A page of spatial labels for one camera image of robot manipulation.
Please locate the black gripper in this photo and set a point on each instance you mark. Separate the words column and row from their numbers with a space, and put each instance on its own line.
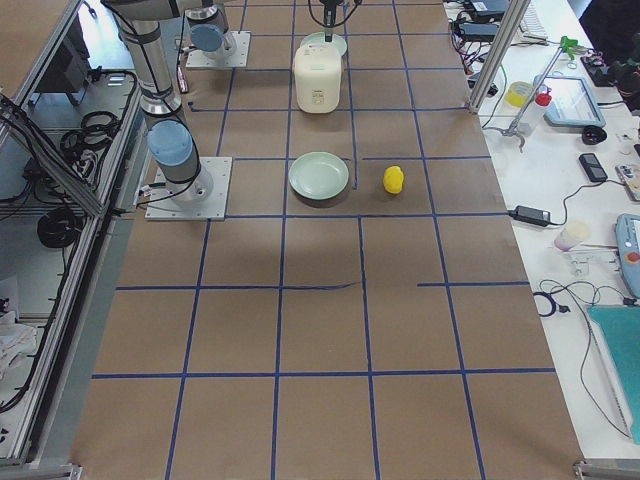
column 327, row 12

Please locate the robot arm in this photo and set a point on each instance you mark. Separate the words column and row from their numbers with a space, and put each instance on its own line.
column 216, row 17
column 169, row 139

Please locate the green plate near arm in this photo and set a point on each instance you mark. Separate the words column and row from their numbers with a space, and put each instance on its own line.
column 337, row 41
column 318, row 175

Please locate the yellow toy potato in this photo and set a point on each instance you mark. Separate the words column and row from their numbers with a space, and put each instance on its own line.
column 393, row 180

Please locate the yellow tape roll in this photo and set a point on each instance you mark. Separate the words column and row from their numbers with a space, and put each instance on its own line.
column 518, row 93

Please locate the squeeze bottle red cap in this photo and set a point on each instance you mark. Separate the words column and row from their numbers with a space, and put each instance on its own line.
column 534, row 113

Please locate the metal grabber tool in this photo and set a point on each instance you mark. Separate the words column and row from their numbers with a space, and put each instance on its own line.
column 566, row 46

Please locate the blue tablet pendant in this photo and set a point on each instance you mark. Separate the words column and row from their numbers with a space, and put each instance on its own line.
column 573, row 103

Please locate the black power adapter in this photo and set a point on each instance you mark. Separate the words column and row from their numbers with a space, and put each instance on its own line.
column 530, row 215

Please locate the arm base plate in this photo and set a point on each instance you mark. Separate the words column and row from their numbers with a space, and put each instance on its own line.
column 206, row 198
column 216, row 50

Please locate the aluminium frame post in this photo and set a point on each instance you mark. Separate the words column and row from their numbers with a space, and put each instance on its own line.
column 502, row 42

